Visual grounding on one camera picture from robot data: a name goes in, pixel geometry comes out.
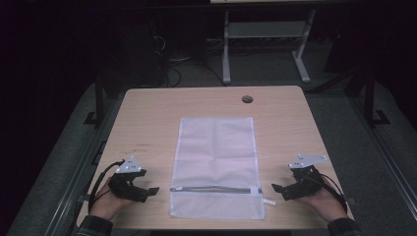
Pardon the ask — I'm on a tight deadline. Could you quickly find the white metal table frame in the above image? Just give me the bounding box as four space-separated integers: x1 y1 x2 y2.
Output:
209 0 318 86

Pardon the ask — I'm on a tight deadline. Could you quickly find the person's left hand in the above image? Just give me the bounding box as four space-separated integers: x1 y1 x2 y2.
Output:
89 176 136 221

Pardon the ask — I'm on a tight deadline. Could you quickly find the bundle of floor cables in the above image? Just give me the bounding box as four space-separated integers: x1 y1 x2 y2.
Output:
149 30 227 89

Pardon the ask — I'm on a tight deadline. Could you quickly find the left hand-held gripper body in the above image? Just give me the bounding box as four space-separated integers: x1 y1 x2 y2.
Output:
107 155 150 204

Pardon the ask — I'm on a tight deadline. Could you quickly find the right hand-held gripper cable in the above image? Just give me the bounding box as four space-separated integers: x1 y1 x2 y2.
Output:
319 173 348 214

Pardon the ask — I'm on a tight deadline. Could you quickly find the black metal stand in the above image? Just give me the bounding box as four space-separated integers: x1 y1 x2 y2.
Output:
347 38 391 129
83 62 109 129

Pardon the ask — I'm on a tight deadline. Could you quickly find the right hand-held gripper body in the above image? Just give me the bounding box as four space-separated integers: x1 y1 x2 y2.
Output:
280 153 329 202

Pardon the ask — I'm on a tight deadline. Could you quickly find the person's right hand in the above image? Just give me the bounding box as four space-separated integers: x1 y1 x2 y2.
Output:
297 175 348 224

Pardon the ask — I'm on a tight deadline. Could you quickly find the hand-held gripper cable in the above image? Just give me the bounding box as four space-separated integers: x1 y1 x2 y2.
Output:
319 173 348 214
88 158 126 214

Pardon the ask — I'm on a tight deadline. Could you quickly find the left hand-held gripper cable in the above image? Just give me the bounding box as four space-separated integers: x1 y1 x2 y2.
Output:
88 158 126 214

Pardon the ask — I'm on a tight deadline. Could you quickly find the white mesh laundry bag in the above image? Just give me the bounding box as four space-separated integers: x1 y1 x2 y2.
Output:
168 116 277 221

